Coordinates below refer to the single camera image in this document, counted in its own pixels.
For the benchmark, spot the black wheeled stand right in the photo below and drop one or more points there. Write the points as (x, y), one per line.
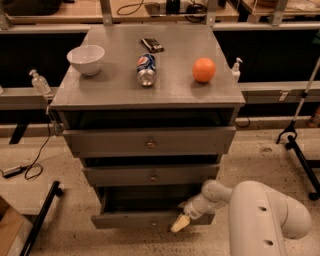
(308, 166)

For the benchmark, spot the grey drawer cabinet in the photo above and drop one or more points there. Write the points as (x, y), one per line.
(114, 99)

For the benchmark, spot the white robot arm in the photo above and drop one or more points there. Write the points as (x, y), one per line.
(260, 218)

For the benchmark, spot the orange fruit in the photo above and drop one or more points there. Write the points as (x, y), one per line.
(203, 70)

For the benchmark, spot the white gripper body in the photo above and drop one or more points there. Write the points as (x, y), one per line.
(192, 209)

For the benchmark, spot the dark snack packet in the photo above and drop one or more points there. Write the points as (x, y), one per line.
(152, 45)

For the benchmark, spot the clear sanitizer bottle left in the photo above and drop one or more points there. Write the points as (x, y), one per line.
(39, 82)

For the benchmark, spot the grey middle drawer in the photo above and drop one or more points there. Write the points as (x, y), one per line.
(150, 175)

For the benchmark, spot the grey reacher pole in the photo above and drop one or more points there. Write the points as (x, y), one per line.
(290, 129)

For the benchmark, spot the blue pepsi can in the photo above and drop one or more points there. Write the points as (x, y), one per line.
(146, 70)

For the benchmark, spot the cardboard box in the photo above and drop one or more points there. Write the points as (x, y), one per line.
(11, 230)

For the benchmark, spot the grey top drawer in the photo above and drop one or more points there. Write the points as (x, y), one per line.
(149, 141)

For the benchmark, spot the black stand leg left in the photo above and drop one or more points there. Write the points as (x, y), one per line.
(55, 191)

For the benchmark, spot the grey bottom drawer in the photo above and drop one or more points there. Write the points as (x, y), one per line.
(125, 207)

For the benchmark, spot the grey drawer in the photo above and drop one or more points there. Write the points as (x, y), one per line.
(150, 175)
(149, 141)
(125, 207)

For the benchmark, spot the white bowl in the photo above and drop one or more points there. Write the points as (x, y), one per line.
(86, 59)

